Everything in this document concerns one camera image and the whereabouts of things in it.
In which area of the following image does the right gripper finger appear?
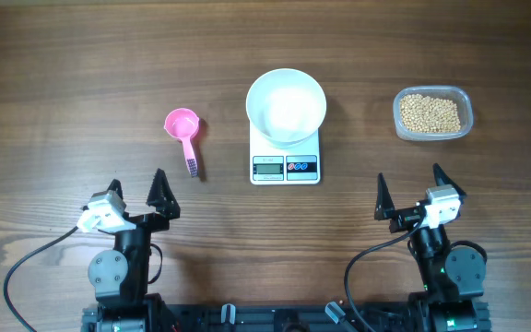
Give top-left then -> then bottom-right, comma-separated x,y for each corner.
432,163 -> 466,199
374,172 -> 395,220

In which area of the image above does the pink plastic measuring scoop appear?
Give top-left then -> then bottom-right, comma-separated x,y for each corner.
164,108 -> 200,177

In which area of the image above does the white digital kitchen scale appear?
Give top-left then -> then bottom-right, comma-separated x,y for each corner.
249,124 -> 322,185

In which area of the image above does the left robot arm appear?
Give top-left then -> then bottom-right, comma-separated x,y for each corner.
77,169 -> 181,332

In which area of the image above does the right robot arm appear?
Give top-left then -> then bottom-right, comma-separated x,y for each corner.
374,163 -> 492,332

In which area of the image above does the white bowl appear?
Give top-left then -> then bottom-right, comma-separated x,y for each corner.
245,68 -> 327,146

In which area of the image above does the clear plastic container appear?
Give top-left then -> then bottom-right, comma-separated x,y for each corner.
393,86 -> 474,141

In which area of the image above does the right black camera cable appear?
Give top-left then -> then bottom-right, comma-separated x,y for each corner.
343,216 -> 426,332

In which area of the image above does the black camera cable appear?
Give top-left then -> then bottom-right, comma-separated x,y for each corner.
2,224 -> 80,332
343,216 -> 426,332

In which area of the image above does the left black camera cable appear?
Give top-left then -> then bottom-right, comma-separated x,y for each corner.
2,224 -> 80,332

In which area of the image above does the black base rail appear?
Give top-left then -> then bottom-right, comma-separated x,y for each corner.
81,302 -> 492,332

